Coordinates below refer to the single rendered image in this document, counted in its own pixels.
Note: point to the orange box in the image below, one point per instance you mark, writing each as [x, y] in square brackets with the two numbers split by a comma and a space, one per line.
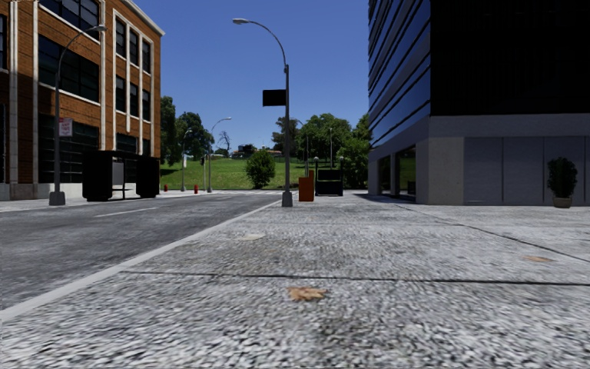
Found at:
[306, 188]

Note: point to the tree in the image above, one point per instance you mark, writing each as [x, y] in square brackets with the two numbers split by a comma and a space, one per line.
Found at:
[260, 169]

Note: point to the grey street lamp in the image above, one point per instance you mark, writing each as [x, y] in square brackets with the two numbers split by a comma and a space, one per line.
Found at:
[183, 166]
[209, 161]
[331, 147]
[286, 138]
[56, 138]

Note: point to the trees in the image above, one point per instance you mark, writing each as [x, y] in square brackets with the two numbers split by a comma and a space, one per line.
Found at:
[332, 138]
[184, 133]

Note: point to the traffic light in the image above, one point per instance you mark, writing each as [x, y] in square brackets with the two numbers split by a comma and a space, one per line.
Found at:
[204, 170]

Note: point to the black bus shelter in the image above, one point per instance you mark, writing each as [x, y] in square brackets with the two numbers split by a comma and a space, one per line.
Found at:
[97, 175]

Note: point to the glass tower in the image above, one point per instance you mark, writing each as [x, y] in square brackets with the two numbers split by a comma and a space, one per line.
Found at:
[484, 92]

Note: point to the red brick building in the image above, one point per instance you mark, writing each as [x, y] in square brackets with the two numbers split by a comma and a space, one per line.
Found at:
[78, 106]

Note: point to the potted shrub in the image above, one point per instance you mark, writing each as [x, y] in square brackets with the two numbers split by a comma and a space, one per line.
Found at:
[562, 180]

